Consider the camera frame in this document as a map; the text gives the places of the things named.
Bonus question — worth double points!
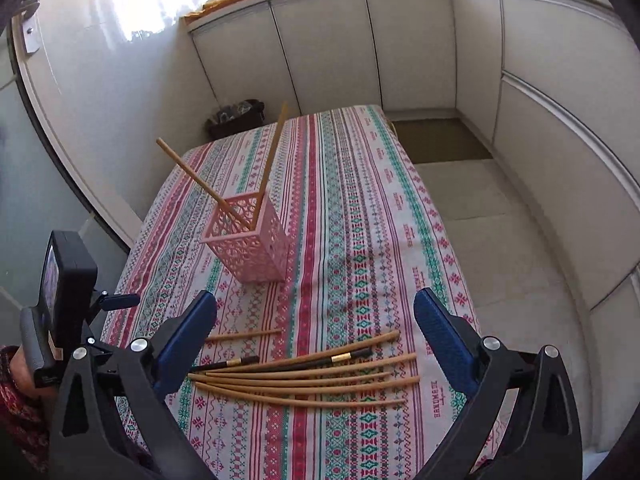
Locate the dark trash bin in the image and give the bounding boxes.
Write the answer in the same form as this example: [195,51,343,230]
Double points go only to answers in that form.
[206,100,266,142]

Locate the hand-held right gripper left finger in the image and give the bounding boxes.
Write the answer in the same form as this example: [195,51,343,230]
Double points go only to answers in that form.
[47,290,218,480]

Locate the person's left forearm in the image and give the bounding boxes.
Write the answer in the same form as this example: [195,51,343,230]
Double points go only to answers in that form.
[0,342,57,476]

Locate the black chopstick with gold band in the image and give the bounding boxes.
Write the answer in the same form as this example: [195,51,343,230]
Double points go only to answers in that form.
[190,355,261,373]
[270,347,374,369]

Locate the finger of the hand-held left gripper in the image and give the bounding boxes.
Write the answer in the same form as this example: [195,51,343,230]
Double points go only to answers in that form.
[94,290,141,312]

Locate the brown floor mat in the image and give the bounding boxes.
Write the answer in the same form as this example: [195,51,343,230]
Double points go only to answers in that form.
[392,116,495,164]

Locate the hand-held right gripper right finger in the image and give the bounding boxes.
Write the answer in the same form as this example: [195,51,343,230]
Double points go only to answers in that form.
[414,287,583,480]

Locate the striped patterned tablecloth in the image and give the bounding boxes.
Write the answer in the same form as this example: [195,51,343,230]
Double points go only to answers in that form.
[100,104,501,480]

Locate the pink lattice chopstick basket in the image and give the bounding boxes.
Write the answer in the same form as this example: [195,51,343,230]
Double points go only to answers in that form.
[200,191,292,285]

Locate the tan wooden chopstick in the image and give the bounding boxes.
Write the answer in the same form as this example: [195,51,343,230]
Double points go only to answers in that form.
[194,382,407,407]
[192,375,421,392]
[156,137,251,230]
[250,103,290,228]
[187,330,402,378]
[205,352,418,376]
[205,330,282,344]
[189,370,392,382]

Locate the crumpled plastic bag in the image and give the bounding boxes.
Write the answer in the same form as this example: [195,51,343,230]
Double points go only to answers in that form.
[210,101,261,126]

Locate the white kitchen base cabinets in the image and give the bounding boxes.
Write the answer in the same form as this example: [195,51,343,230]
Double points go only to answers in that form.
[186,0,640,461]

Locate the grey wall bracket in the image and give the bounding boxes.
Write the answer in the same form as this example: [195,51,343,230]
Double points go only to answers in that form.
[12,2,42,56]

